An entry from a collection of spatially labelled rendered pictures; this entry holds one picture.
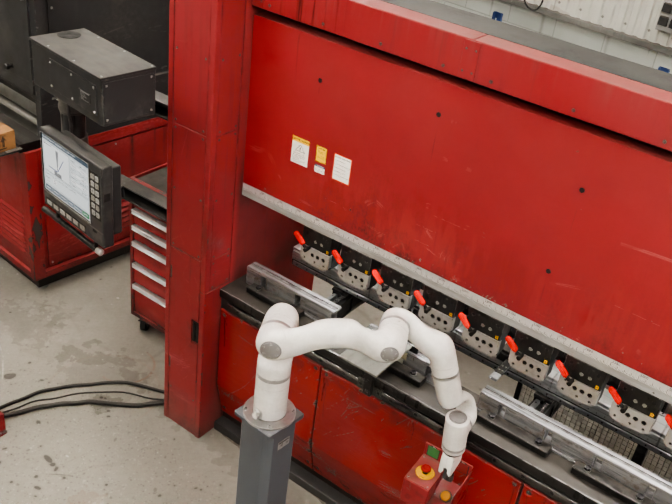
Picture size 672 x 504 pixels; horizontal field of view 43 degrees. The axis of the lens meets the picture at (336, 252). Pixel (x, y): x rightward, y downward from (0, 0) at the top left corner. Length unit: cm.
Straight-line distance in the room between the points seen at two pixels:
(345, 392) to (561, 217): 129
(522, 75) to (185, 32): 133
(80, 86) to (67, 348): 203
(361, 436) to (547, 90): 174
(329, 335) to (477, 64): 101
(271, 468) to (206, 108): 141
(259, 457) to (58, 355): 207
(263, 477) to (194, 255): 110
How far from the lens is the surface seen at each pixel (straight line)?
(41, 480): 430
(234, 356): 407
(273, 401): 300
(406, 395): 348
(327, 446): 394
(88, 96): 332
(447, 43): 294
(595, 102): 276
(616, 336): 304
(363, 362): 339
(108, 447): 441
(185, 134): 358
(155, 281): 474
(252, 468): 322
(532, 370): 324
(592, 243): 293
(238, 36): 342
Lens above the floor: 312
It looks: 32 degrees down
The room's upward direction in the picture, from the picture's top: 8 degrees clockwise
